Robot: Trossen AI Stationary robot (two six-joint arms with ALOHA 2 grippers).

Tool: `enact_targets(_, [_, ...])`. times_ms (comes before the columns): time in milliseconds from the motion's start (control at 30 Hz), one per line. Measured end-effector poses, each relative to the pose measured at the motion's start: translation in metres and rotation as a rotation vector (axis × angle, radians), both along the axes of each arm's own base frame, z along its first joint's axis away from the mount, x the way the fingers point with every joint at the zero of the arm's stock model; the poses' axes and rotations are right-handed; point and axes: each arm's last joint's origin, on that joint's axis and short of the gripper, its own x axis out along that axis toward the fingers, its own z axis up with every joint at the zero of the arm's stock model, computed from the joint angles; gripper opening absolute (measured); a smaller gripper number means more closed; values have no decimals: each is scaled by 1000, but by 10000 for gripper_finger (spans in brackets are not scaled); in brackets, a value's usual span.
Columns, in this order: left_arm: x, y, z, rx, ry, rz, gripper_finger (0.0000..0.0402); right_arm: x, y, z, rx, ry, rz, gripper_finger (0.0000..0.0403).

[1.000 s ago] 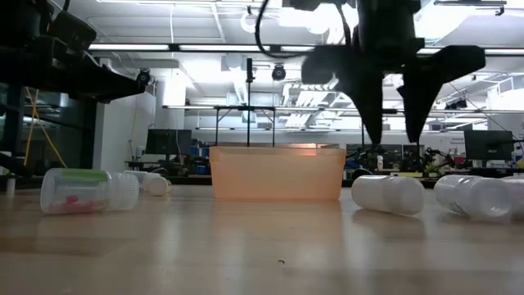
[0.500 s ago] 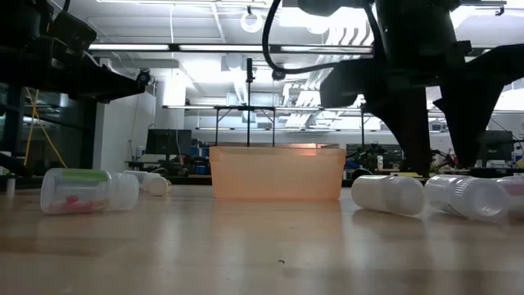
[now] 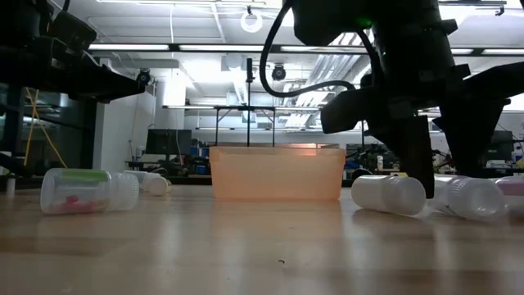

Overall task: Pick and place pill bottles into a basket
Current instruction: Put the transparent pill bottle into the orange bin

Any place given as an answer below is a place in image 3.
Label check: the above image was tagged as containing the black aluminium table frame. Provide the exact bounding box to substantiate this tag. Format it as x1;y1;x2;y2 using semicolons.
165;175;213;186

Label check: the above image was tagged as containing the yellow extension cable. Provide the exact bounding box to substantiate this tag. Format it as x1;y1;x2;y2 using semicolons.
23;87;69;170

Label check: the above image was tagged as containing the white pill bottle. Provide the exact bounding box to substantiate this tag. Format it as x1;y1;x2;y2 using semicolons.
142;172;174;197
124;170;150;192
350;175;427;217

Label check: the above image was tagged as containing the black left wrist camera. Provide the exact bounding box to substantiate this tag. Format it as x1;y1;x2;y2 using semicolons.
47;10;98;53

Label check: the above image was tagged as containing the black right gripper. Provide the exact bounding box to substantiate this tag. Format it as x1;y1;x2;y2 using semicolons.
365;18;513;200

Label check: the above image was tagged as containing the black tripod stand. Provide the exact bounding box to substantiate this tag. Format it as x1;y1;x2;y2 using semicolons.
245;57;255;148

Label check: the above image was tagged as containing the clear pill bottle pink label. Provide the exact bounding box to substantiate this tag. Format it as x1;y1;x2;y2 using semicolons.
493;175;524;215

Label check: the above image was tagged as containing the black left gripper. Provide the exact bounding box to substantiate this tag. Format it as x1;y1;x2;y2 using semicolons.
24;40;147;103

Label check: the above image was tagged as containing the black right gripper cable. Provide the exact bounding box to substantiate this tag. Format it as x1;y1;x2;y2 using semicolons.
259;0;358;99

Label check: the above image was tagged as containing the orange translucent plastic basket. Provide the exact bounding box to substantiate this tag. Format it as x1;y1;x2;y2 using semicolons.
209;143;347;202

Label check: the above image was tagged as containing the clear pill bottle green label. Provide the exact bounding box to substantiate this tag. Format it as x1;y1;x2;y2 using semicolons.
39;167;141;216

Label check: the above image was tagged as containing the white ring lamp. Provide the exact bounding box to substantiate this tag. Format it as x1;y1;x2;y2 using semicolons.
240;7;264;34

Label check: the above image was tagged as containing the black metal frame table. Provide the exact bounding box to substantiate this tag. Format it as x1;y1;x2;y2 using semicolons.
214;104;277;148

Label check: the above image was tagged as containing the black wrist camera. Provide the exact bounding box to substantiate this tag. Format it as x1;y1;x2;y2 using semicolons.
47;10;98;53
320;87;372;135

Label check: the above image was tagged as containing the ceiling light strip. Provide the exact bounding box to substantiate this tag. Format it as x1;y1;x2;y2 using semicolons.
87;43;171;52
279;45;369;54
481;48;524;57
178;43;265;52

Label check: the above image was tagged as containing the black computer monitor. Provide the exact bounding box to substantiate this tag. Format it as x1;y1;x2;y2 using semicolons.
145;129;193;157
486;129;515;168

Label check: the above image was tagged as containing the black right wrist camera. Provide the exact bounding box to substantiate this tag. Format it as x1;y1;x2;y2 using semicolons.
320;87;372;135

